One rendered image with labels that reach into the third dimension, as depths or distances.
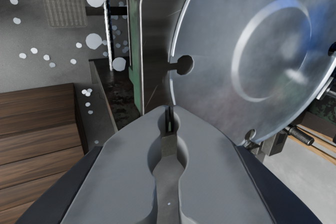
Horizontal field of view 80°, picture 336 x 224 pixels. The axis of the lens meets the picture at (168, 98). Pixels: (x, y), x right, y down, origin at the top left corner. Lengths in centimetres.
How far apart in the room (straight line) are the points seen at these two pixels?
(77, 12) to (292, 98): 69
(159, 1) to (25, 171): 74
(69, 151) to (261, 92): 65
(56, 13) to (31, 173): 53
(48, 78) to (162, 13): 88
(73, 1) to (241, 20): 64
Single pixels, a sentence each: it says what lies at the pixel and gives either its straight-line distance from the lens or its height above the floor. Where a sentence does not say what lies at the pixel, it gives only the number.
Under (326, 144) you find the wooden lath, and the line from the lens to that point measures 147.
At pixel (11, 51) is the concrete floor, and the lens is 102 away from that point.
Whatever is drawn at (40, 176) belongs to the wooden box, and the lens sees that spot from 86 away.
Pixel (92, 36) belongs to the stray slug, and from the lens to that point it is 32.
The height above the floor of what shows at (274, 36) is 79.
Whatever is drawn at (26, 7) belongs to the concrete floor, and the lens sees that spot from 98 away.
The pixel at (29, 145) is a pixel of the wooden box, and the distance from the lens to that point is 77.
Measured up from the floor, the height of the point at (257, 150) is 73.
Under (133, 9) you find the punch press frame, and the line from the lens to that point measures 45.
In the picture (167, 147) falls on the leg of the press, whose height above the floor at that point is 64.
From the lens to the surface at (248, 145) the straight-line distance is 35.
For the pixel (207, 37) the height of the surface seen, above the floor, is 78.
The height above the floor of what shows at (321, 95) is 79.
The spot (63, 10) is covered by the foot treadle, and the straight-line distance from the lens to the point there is 80.
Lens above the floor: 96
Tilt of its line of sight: 54 degrees down
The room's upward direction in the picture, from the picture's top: 138 degrees clockwise
